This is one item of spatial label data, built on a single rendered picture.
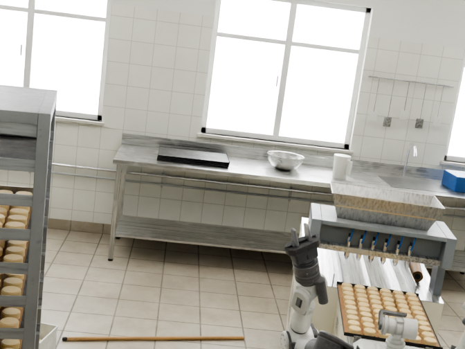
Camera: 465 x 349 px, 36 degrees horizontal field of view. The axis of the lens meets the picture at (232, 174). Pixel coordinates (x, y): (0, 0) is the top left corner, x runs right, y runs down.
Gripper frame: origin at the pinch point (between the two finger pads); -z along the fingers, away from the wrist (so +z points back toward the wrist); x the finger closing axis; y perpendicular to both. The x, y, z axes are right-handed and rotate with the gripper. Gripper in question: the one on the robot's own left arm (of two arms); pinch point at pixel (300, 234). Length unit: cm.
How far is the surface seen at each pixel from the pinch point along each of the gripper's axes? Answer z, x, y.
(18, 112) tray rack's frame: -73, -73, 11
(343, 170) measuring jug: 168, 182, -290
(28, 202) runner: -50, -78, 12
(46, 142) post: -65, -69, 13
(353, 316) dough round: 75, 33, -32
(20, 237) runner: -42, -82, 12
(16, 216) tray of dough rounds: -42, -81, 0
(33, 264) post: -36, -82, 17
